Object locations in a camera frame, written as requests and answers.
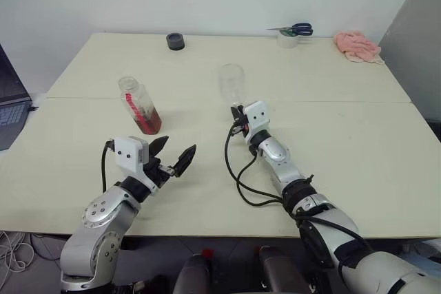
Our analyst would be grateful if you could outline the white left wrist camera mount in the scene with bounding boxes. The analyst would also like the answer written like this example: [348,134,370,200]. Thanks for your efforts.
[114,135,160,192]

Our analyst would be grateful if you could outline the dark grey laptop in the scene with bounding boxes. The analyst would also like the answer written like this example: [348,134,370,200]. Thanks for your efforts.
[0,43,34,152]

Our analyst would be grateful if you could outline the bottle with red liquid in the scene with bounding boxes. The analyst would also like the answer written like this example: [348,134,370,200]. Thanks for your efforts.
[117,76,163,135]

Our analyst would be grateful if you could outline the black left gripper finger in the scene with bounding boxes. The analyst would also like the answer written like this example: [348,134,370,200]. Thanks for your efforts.
[148,134,170,155]
[173,143,198,178]

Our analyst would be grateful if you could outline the blue handled scissors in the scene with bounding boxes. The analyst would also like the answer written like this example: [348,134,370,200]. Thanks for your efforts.
[265,22,314,37]

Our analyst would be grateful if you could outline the white floor cables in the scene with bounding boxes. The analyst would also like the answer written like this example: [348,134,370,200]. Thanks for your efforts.
[0,229,36,271]

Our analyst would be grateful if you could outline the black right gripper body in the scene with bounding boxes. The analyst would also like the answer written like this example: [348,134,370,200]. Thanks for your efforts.
[230,114,250,137]

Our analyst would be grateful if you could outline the pink cloth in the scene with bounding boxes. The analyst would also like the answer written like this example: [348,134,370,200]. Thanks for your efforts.
[334,30,384,65]

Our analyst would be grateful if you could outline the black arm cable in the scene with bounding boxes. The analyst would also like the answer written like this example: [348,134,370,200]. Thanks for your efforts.
[100,139,116,192]
[224,123,287,209]

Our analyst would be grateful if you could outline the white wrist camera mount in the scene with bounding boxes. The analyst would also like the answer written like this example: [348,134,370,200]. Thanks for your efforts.
[242,101,271,144]
[114,135,160,192]

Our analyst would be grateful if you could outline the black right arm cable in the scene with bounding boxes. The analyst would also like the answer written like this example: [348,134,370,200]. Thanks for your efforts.
[224,123,287,209]

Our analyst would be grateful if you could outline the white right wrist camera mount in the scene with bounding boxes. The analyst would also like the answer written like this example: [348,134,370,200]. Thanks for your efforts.
[242,101,271,144]

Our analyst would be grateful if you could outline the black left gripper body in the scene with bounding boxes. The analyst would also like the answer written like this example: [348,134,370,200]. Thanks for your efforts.
[145,156,175,188]

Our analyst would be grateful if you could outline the white tape roll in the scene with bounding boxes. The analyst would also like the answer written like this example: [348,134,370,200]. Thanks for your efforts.
[276,28,299,49]

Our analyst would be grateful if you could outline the dark rounded shape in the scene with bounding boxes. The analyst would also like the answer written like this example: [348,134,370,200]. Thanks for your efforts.
[173,253,212,294]
[257,245,311,294]

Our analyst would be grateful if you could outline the clear plastic bottle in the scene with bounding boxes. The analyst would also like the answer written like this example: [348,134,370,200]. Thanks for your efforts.
[217,63,247,124]

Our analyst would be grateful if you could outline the dark grey round container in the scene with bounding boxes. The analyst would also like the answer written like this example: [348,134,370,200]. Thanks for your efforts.
[165,32,186,52]

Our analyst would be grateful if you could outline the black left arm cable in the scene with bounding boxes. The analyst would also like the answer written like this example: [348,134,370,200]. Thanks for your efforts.
[100,139,116,192]

